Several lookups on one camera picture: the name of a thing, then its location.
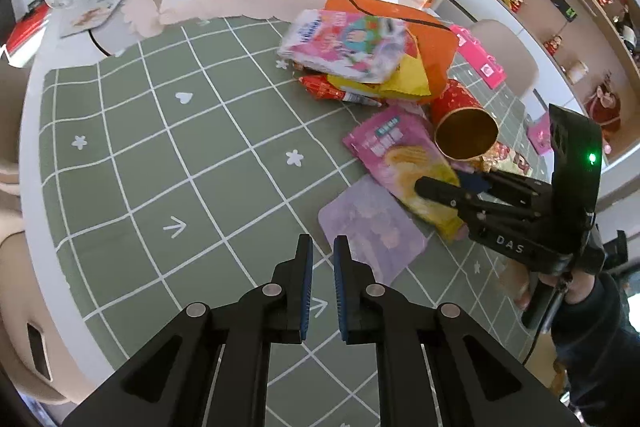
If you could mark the lavender flat packet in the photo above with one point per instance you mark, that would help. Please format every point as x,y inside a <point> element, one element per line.
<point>370,232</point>

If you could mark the red patterned noodle packet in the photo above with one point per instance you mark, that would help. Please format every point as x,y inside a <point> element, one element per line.
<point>505,154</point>

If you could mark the bright pink carton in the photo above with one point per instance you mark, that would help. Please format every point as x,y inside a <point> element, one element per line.
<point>480,57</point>

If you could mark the large red doll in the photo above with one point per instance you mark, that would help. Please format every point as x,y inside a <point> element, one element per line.
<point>607,107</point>

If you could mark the wooden wall shelf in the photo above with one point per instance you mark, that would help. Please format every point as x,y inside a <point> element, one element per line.
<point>550,2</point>

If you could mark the person's right hand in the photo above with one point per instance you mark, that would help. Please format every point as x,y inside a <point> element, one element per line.
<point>517,284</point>

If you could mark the pink chips packet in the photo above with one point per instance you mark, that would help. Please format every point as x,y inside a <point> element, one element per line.
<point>395,152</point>

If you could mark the green grid tablecloth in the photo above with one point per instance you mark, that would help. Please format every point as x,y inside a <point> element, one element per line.
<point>175,157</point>

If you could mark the red flat box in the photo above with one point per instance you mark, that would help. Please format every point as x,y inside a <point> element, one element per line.
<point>30,29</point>

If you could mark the yellow snack packet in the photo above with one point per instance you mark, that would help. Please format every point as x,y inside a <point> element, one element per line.
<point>407,82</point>

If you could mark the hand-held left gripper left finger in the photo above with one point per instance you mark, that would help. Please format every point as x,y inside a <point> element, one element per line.
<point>306,292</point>

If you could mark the pink white snack packet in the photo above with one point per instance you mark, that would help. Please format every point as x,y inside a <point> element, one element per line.
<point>345,42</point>

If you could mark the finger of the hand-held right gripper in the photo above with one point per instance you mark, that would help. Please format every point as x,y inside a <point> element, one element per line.
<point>475,182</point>
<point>437,189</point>

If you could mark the orange paper bag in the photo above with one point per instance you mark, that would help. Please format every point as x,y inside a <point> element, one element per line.
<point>430,52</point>

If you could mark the small jar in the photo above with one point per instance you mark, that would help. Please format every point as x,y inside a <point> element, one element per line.
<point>578,71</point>

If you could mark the dark bottle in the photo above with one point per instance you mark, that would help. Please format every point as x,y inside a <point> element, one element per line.
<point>627,27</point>

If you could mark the red snack packet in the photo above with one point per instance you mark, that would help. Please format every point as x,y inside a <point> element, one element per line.
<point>322,89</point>

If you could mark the red gold paper tube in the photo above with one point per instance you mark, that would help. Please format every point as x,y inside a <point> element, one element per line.
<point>455,107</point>

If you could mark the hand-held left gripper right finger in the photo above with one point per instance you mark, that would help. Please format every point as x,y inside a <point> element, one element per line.
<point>341,297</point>

